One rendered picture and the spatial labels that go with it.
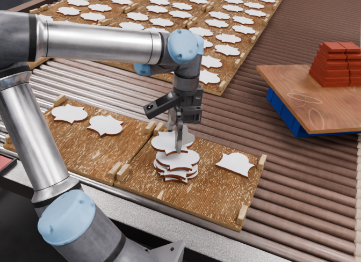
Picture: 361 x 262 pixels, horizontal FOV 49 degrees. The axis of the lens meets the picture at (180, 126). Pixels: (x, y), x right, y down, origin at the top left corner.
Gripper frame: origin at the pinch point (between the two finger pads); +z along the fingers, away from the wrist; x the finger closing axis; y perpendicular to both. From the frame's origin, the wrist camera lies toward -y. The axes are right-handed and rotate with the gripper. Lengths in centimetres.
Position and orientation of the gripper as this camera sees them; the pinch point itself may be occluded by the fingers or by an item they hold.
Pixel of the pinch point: (172, 141)
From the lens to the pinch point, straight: 125.7
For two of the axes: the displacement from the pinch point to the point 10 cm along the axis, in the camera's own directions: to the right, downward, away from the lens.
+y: 9.6, -0.8, 2.7
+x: -2.7, -5.7, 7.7
